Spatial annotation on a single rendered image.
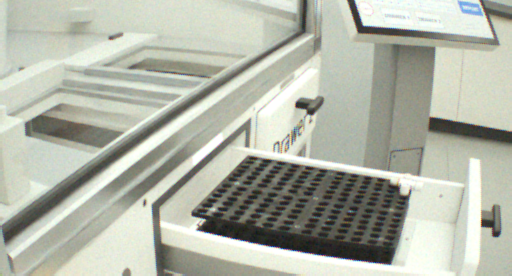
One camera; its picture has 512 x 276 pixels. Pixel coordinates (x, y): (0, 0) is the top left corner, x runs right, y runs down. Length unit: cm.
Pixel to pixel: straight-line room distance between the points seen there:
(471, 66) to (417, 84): 211
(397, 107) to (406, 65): 12
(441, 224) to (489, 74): 298
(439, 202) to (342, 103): 168
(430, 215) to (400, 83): 83
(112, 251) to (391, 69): 117
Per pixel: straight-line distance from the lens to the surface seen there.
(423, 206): 83
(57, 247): 47
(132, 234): 59
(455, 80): 376
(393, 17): 147
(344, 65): 242
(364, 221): 68
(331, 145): 252
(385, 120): 165
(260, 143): 90
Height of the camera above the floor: 121
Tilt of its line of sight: 20 degrees down
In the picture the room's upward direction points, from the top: 3 degrees clockwise
